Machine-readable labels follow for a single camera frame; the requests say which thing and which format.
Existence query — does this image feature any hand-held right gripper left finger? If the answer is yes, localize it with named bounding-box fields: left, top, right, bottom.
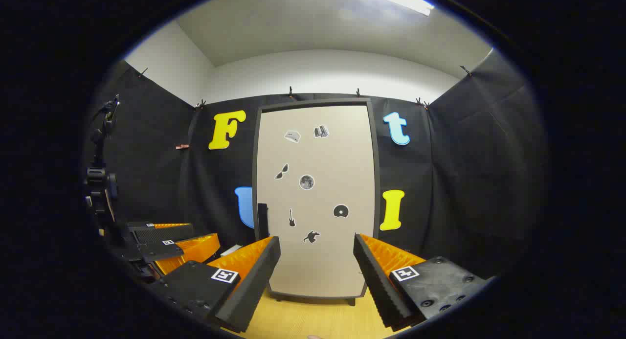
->
left=147, top=235, right=282, bottom=334

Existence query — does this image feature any black backdrop cloth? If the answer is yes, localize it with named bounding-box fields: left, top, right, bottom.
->
left=83, top=49, right=546, bottom=282

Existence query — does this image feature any black cabinet door handle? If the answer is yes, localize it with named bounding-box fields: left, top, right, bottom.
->
left=257, top=203, right=270, bottom=240

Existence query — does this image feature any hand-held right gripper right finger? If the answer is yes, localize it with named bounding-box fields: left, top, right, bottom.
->
left=353, top=233, right=491, bottom=331

